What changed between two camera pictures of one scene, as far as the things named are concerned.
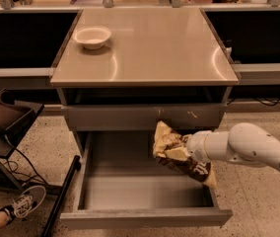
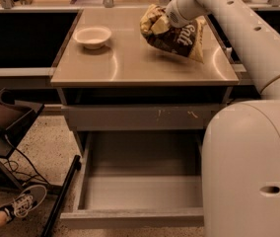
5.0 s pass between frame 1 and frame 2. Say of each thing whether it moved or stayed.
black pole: stayed
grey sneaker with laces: stayed
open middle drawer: stayed
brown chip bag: moved
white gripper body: moved
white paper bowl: stayed
